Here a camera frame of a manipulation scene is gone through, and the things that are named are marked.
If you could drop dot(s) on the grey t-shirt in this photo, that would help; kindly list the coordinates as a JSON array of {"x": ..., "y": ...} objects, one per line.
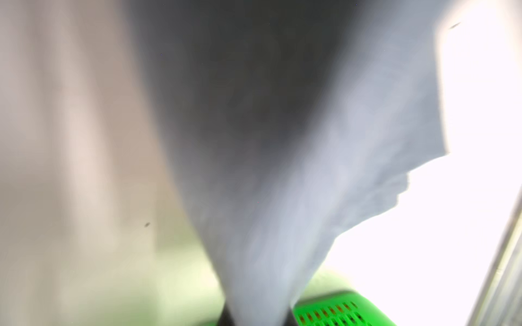
[{"x": 285, "y": 124}]

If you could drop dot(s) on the green plastic basket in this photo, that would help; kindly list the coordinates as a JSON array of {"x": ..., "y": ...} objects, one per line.
[{"x": 340, "y": 309}]

